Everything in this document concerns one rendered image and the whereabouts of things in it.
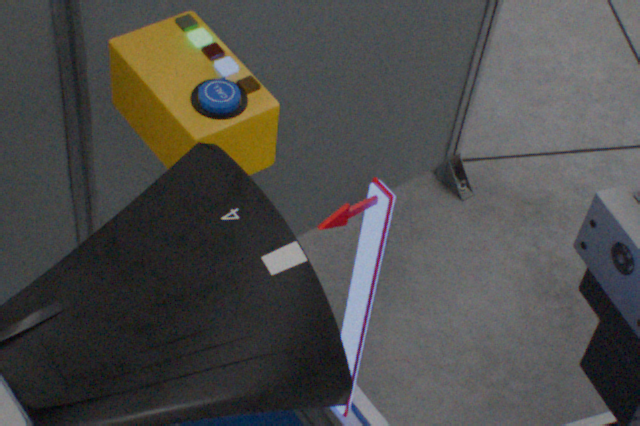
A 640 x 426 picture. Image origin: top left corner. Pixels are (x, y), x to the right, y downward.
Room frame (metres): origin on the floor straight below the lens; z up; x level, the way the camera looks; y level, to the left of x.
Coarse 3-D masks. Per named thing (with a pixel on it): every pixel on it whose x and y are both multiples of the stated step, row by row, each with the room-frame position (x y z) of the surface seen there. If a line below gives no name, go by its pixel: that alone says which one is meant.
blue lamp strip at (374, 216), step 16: (368, 208) 0.64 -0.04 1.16; (384, 208) 0.63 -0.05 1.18; (368, 224) 0.64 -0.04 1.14; (368, 240) 0.63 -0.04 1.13; (368, 256) 0.63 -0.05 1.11; (368, 272) 0.63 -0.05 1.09; (352, 288) 0.64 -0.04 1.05; (368, 288) 0.63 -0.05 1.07; (352, 304) 0.64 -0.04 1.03; (352, 320) 0.63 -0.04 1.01; (352, 336) 0.63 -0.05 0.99; (352, 352) 0.63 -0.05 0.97; (352, 368) 0.63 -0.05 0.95
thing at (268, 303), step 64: (192, 192) 0.59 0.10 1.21; (256, 192) 0.60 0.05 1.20; (128, 256) 0.53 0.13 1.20; (192, 256) 0.54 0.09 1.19; (256, 256) 0.55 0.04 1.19; (0, 320) 0.47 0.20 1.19; (64, 320) 0.47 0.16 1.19; (128, 320) 0.48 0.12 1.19; (192, 320) 0.49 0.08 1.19; (256, 320) 0.50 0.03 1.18; (320, 320) 0.52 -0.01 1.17; (64, 384) 0.42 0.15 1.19; (128, 384) 0.43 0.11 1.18; (192, 384) 0.44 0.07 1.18; (256, 384) 0.46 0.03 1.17; (320, 384) 0.47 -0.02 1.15
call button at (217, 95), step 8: (216, 80) 0.84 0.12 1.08; (224, 80) 0.85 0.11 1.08; (200, 88) 0.83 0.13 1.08; (208, 88) 0.83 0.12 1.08; (216, 88) 0.83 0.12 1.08; (224, 88) 0.84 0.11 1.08; (232, 88) 0.84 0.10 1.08; (200, 96) 0.82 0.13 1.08; (208, 96) 0.82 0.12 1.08; (216, 96) 0.82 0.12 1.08; (224, 96) 0.82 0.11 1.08; (232, 96) 0.83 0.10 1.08; (200, 104) 0.82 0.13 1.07; (208, 104) 0.81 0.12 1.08; (216, 104) 0.81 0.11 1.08; (224, 104) 0.81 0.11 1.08; (232, 104) 0.82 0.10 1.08; (216, 112) 0.81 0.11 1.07; (224, 112) 0.81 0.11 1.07
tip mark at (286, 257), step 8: (280, 248) 0.56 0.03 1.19; (288, 248) 0.56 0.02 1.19; (296, 248) 0.57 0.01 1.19; (264, 256) 0.55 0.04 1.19; (272, 256) 0.55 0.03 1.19; (280, 256) 0.56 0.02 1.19; (288, 256) 0.56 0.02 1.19; (296, 256) 0.56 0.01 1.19; (304, 256) 0.56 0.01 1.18; (272, 264) 0.55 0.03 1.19; (280, 264) 0.55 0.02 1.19; (288, 264) 0.55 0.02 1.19; (296, 264) 0.55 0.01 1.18; (272, 272) 0.54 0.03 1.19
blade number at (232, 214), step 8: (224, 208) 0.58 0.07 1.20; (232, 208) 0.58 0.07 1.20; (240, 208) 0.58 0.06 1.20; (216, 216) 0.57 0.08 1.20; (224, 216) 0.58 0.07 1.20; (232, 216) 0.58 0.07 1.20; (240, 216) 0.58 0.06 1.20; (248, 216) 0.58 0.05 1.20; (216, 224) 0.57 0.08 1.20; (224, 224) 0.57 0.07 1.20; (232, 224) 0.57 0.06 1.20; (240, 224) 0.57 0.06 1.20; (224, 232) 0.56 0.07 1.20
